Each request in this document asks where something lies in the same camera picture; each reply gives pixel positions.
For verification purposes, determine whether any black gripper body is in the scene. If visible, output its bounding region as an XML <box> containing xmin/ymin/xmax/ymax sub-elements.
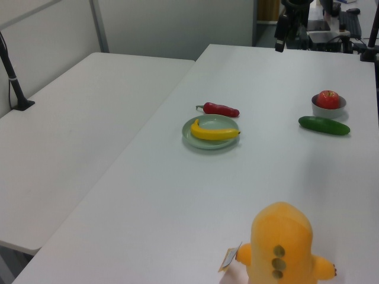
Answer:
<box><xmin>278</xmin><ymin>0</ymin><xmax>312</xmax><ymax>19</ymax></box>

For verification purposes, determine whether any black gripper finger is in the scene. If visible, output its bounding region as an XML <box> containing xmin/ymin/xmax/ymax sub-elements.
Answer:
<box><xmin>274</xmin><ymin>14</ymin><xmax>290</xmax><ymax>54</ymax></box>
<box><xmin>293</xmin><ymin>17</ymin><xmax>309</xmax><ymax>50</ymax></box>

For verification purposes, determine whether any red chili pepper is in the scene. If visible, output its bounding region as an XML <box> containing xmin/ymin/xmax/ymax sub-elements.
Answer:
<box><xmin>195</xmin><ymin>102</ymin><xmax>241</xmax><ymax>118</ymax></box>

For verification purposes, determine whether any light green plastic plate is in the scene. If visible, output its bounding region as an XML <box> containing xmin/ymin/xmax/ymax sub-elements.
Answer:
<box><xmin>181</xmin><ymin>115</ymin><xmax>240</xmax><ymax>150</ymax></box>

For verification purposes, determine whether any brown wooden cabinet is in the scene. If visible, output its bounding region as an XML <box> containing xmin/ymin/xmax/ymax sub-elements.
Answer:
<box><xmin>256</xmin><ymin>0</ymin><xmax>281</xmax><ymax>23</ymax></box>

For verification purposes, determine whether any black keyboard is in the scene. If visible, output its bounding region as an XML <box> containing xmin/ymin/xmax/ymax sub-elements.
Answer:
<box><xmin>338</xmin><ymin>10</ymin><xmax>362</xmax><ymax>38</ymax></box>

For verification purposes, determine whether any red apple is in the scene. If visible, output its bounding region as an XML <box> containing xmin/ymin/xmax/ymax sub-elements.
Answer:
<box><xmin>316</xmin><ymin>89</ymin><xmax>339</xmax><ymax>110</ymax></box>

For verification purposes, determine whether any grey metal bowl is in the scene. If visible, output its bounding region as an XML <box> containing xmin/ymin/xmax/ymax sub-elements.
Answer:
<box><xmin>310</xmin><ymin>94</ymin><xmax>348</xmax><ymax>120</ymax></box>

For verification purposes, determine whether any green cucumber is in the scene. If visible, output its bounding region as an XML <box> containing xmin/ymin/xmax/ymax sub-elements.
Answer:
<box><xmin>297</xmin><ymin>115</ymin><xmax>351</xmax><ymax>137</ymax></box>

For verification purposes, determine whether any yellow banana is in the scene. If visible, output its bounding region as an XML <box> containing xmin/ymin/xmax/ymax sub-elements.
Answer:
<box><xmin>189</xmin><ymin>118</ymin><xmax>242</xmax><ymax>141</ymax></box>

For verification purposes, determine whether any orange plush toy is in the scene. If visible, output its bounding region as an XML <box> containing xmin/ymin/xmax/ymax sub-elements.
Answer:
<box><xmin>236</xmin><ymin>201</ymin><xmax>339</xmax><ymax>284</ymax></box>

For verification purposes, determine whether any white side table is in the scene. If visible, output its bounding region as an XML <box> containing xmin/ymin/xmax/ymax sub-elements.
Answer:
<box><xmin>0</xmin><ymin>52</ymin><xmax>197</xmax><ymax>256</ymax></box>

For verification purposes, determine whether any white paper toy tag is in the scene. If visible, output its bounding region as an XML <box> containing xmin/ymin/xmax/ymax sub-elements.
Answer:
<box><xmin>217</xmin><ymin>241</ymin><xmax>243</xmax><ymax>273</ymax></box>

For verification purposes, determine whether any black camera stand pole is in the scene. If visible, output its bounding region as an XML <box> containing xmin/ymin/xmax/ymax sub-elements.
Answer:
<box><xmin>0</xmin><ymin>29</ymin><xmax>36</xmax><ymax>112</ymax></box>
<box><xmin>359</xmin><ymin>0</ymin><xmax>379</xmax><ymax>62</ymax></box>

